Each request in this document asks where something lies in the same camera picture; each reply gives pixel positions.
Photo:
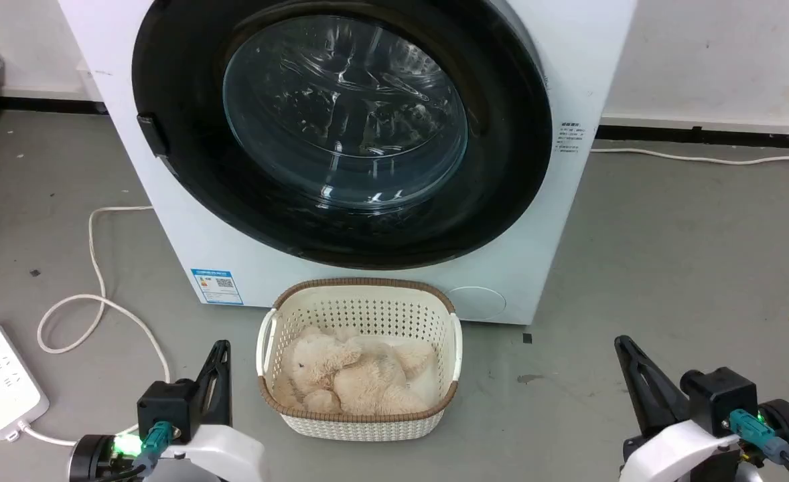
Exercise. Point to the blue energy label sticker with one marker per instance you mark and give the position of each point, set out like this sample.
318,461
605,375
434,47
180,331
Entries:
218,286

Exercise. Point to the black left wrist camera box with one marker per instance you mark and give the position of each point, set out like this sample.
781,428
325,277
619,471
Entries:
165,408

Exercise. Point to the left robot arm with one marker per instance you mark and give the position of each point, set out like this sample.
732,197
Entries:
93,458

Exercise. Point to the white perforated laundry basket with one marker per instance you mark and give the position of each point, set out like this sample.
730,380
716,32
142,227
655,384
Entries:
361,311

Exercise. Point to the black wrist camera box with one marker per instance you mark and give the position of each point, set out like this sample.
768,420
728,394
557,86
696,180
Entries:
165,408
719,395

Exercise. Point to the beige plush teddy bear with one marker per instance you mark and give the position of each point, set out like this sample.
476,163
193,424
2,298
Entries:
354,375

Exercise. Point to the white front-load washing machine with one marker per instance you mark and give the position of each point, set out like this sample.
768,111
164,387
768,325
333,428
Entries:
568,80

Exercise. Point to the round black glass washer door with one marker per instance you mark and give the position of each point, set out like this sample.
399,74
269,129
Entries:
341,114

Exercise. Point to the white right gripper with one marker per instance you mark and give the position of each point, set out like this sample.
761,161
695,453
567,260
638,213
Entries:
679,452

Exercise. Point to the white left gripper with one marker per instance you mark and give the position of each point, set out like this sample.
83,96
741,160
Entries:
224,452

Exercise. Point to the small printed text sticker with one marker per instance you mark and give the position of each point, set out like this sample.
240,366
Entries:
569,137

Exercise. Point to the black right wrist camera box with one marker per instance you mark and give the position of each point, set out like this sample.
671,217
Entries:
719,395

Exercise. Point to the round white filter cover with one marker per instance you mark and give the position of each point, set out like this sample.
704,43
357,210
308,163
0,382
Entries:
477,302

